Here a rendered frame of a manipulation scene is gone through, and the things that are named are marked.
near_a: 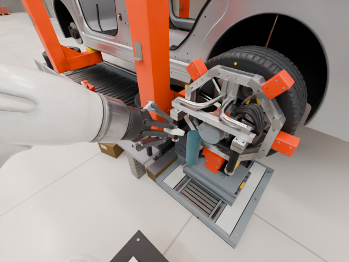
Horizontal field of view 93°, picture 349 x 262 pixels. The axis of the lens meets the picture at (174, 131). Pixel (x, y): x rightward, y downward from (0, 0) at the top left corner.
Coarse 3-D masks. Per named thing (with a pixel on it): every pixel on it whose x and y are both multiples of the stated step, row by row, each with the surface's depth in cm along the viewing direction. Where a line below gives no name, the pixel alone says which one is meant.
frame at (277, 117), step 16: (208, 80) 87; (240, 80) 75; (256, 80) 71; (192, 96) 105; (256, 96) 74; (272, 112) 73; (192, 128) 114; (272, 128) 76; (208, 144) 112; (240, 160) 99
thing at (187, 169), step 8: (200, 152) 166; (184, 168) 152; (192, 176) 149; (200, 176) 148; (248, 176) 145; (200, 184) 146; (208, 184) 142; (240, 184) 142; (216, 192) 136; (224, 192) 136; (224, 200) 134; (232, 200) 131
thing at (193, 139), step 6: (192, 132) 103; (198, 132) 103; (192, 138) 99; (198, 138) 99; (186, 144) 107; (192, 144) 102; (198, 144) 103; (186, 150) 110; (192, 150) 105; (198, 150) 107; (186, 156) 113; (192, 156) 109; (198, 156) 120; (204, 156) 120; (186, 162) 116; (192, 162) 113
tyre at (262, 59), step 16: (240, 48) 90; (256, 48) 85; (208, 64) 91; (224, 64) 85; (240, 64) 80; (256, 64) 75; (272, 64) 74; (288, 64) 80; (192, 80) 104; (288, 96) 73; (304, 96) 83; (288, 112) 76; (288, 128) 80
